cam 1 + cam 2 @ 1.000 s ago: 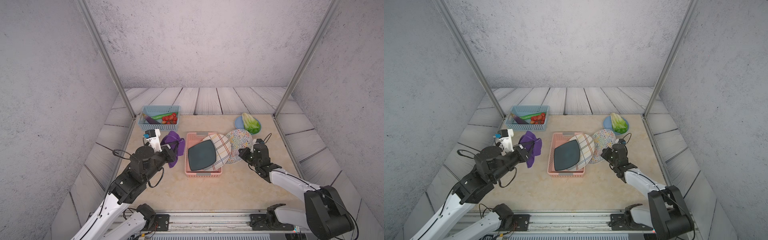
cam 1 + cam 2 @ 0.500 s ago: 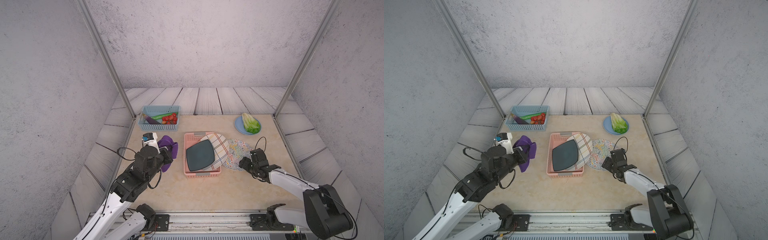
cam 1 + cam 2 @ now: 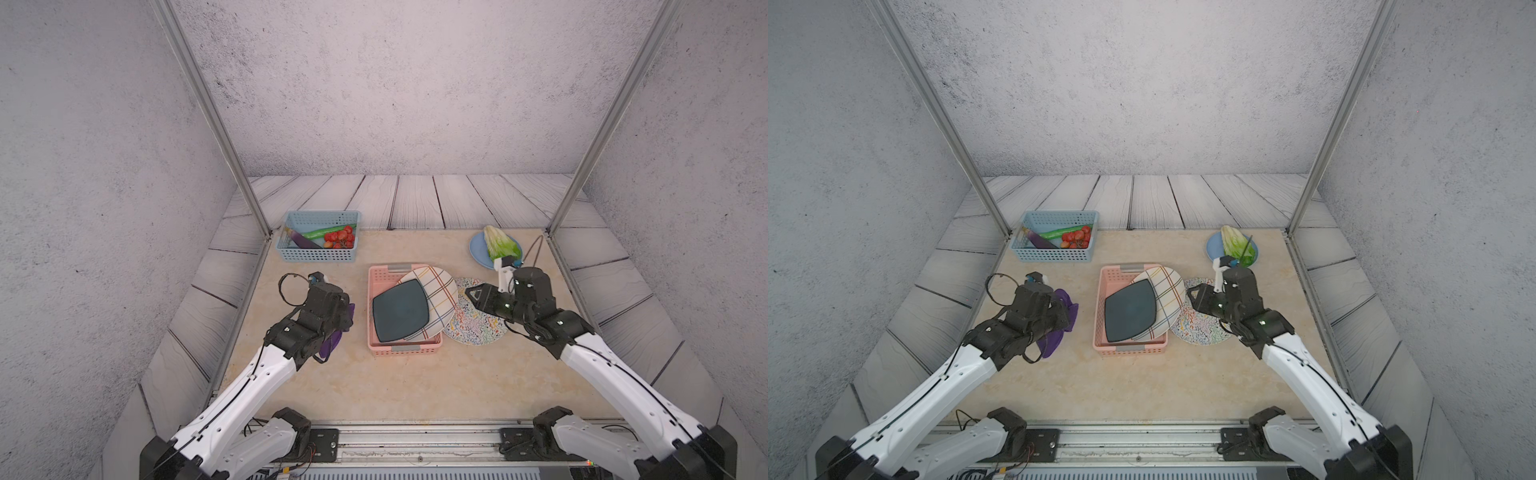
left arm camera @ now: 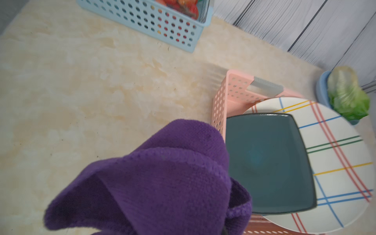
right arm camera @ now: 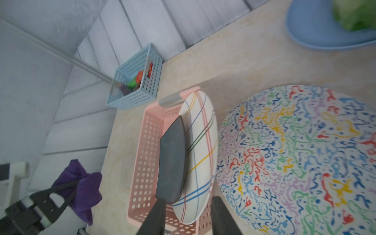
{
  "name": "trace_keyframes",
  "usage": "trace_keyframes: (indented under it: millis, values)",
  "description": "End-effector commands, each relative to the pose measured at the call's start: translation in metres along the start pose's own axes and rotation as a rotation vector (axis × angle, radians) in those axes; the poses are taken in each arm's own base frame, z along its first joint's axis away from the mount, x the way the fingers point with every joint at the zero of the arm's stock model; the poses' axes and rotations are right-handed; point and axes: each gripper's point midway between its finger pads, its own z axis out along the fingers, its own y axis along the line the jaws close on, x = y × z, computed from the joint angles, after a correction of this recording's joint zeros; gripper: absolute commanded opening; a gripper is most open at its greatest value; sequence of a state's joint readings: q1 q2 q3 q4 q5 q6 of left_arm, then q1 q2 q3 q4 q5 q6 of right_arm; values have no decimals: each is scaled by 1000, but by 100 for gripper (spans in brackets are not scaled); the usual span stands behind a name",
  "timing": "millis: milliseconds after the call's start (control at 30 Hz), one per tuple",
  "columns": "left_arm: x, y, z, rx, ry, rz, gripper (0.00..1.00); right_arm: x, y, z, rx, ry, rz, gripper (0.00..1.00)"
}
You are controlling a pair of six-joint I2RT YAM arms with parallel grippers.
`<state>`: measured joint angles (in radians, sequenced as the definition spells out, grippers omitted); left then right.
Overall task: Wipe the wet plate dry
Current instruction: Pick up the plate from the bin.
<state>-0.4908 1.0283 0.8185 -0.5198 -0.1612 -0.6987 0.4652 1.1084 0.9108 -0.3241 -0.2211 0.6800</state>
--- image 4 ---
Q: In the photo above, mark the purple cloth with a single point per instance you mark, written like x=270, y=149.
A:
x=175, y=183

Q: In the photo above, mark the dark teal square plate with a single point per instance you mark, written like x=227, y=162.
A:
x=268, y=157

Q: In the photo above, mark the small blue plate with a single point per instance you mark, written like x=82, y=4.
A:
x=321, y=91

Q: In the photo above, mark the plaid striped white plate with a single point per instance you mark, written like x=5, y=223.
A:
x=343, y=171

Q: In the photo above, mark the pink plastic basket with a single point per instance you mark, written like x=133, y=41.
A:
x=238, y=92

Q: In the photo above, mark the light blue plastic basket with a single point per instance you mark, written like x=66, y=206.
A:
x=156, y=20

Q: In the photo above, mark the red strawberries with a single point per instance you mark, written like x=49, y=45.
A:
x=186, y=7

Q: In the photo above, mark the green lettuce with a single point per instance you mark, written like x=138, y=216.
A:
x=346, y=94

